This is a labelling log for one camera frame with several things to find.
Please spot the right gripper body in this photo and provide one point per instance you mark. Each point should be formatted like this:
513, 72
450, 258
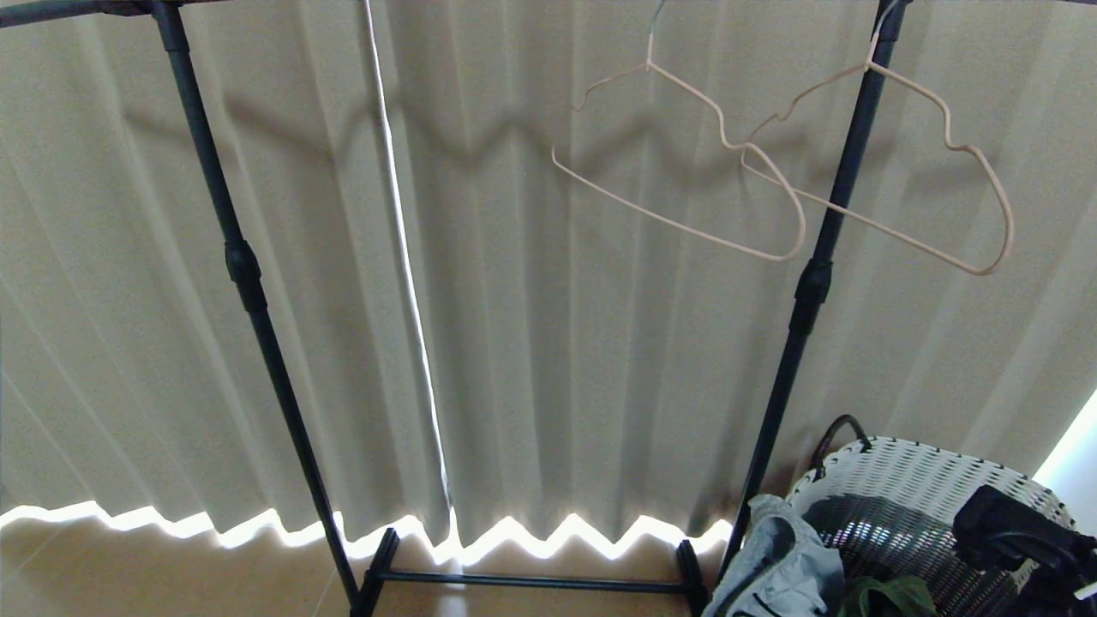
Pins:
1054, 591

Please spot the green shirt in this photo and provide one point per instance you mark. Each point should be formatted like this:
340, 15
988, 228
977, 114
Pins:
891, 597

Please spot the white laundry basket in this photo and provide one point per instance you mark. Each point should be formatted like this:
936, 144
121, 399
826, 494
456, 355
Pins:
908, 467

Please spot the pink clothes hanger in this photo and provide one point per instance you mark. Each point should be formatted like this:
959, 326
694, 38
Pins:
871, 62
649, 60

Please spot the pale grey shorts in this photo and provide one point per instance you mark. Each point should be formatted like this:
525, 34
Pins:
780, 557

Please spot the beige curtain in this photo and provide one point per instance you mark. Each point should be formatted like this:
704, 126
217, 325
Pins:
548, 343

